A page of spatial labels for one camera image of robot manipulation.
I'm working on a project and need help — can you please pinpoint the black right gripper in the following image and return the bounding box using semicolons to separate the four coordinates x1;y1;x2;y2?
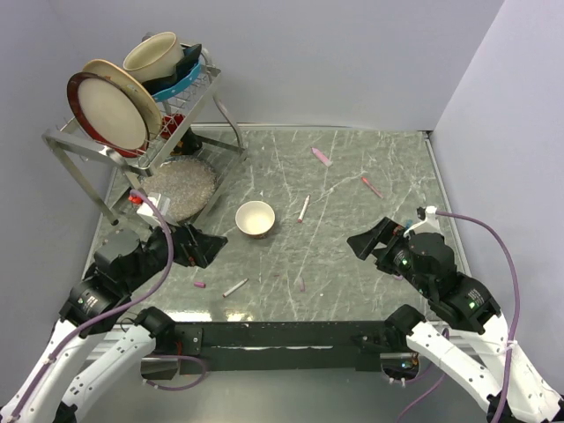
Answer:
345;214;432;295

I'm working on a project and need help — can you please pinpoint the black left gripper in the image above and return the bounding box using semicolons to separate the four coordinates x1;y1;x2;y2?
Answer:
123;213;227;291

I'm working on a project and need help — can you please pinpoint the white pen red tip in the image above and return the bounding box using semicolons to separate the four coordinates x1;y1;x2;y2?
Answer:
297;195;311;223

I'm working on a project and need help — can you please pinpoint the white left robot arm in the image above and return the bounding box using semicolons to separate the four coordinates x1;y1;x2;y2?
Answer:
1;225;228;422

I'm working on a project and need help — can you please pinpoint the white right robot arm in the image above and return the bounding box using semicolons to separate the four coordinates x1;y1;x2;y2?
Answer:
347;212;563;422

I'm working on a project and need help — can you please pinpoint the white pen red cap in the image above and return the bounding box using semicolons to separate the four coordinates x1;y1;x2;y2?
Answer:
222;278;249;298

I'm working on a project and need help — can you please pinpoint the red crayon pen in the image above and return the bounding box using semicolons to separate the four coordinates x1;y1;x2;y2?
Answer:
360;176;383;198

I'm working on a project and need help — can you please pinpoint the white paper cup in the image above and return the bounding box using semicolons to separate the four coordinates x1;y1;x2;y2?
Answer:
235;201;276;238

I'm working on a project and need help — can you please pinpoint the glass textured plate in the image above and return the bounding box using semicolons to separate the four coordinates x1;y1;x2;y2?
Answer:
141;156;218;221

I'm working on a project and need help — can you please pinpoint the steel dish rack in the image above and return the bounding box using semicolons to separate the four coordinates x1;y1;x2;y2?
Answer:
42;48;248;226

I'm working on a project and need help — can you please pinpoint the red object in rack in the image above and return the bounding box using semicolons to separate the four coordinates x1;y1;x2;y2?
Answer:
160;114;185;140

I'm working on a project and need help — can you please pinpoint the beige plate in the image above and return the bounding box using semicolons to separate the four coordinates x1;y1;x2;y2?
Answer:
83;59;162;140

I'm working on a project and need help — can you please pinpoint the blue rimmed dish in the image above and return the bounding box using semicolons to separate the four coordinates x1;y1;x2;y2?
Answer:
142;44;202;102

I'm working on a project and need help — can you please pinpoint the red rimmed white plate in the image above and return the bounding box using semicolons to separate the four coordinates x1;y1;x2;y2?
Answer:
66;72;149;158

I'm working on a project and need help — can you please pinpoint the cream ceramic bowl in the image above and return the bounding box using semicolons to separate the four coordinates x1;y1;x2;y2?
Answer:
122;32;184;83

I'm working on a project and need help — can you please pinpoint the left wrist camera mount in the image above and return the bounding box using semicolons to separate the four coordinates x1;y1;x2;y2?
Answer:
129;193;174;226

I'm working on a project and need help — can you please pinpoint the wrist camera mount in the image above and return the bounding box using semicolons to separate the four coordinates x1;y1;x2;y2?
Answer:
129;193;174;226
404;206;442;238

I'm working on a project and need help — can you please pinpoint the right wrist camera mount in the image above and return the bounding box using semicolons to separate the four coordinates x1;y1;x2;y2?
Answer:
404;206;442;238

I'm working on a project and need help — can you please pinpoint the black base frame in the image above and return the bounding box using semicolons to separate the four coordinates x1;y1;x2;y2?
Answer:
156;321;421;382

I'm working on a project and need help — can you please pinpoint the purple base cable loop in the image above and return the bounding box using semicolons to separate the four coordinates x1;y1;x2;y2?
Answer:
143;355;208;392

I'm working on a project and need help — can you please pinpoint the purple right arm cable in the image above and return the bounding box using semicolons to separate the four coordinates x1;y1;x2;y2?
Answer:
396;210;522;423

